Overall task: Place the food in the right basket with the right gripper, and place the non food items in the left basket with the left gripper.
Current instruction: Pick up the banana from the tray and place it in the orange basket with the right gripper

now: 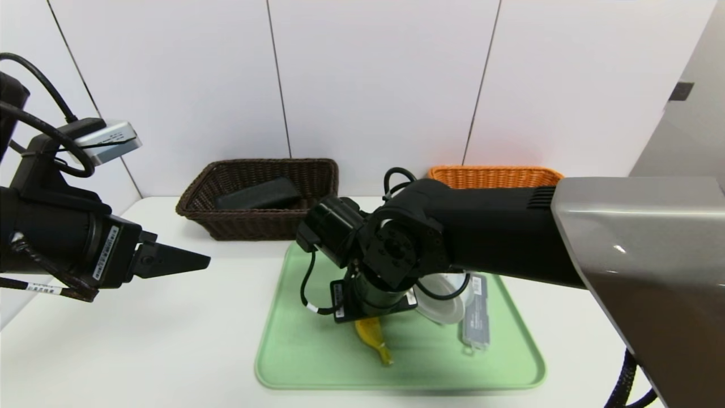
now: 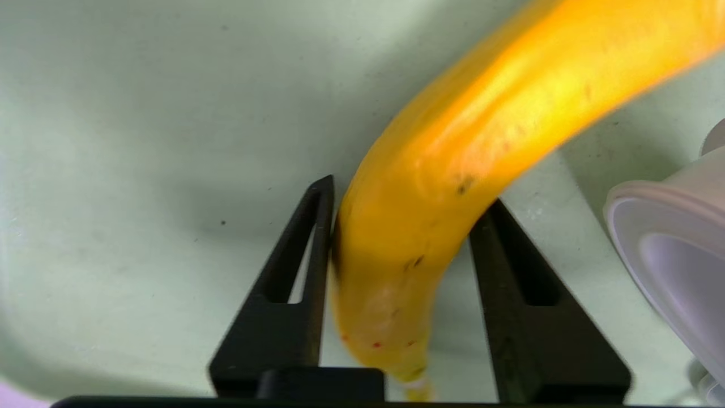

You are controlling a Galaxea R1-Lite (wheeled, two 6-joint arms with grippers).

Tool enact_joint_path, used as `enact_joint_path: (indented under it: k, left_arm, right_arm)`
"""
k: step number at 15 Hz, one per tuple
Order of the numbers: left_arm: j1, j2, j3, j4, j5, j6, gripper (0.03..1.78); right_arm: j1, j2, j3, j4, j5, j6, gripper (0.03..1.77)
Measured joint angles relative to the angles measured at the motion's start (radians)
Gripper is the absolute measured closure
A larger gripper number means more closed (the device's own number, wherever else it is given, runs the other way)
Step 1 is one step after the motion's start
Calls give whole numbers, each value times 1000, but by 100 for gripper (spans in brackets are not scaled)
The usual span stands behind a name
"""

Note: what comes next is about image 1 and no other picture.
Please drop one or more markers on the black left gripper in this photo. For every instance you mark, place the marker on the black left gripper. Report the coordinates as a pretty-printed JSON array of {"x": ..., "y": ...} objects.
[{"x": 116, "y": 255}]

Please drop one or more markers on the orange wicker basket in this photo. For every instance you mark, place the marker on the orange wicker basket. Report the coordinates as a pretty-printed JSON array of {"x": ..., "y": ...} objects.
[{"x": 493, "y": 177}]

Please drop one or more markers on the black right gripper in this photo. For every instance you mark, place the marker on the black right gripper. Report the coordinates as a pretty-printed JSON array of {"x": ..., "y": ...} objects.
[{"x": 342, "y": 301}]

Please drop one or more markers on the black pouch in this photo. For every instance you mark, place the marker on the black pouch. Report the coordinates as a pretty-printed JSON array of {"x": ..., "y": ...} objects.
[{"x": 260, "y": 195}]

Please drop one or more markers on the orange and black left arm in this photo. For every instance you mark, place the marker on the orange and black left arm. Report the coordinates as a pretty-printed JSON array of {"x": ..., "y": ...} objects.
[{"x": 51, "y": 232}]

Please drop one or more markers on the light green plastic tray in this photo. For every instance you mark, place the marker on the light green plastic tray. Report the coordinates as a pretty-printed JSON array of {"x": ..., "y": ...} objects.
[{"x": 311, "y": 351}]

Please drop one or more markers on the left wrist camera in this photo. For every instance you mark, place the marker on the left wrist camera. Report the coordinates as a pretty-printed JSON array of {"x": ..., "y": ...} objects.
[{"x": 107, "y": 141}]

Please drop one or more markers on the dark brown wicker basket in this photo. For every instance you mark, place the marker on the dark brown wicker basket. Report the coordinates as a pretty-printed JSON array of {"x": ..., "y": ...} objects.
[{"x": 260, "y": 226}]

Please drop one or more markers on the yellow banana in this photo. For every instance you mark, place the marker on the yellow banana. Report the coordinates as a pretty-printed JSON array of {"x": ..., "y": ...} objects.
[{"x": 371, "y": 334}]

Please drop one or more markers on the grey wall plate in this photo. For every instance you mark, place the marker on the grey wall plate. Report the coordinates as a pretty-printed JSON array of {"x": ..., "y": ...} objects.
[{"x": 681, "y": 90}]

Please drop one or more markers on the clear plastic pen case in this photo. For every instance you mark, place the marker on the clear plastic pen case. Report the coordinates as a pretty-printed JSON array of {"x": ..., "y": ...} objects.
[{"x": 476, "y": 317}]

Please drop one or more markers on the grey and black right arm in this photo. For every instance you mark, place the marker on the grey and black right arm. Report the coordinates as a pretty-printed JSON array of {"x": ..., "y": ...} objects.
[{"x": 651, "y": 255}]

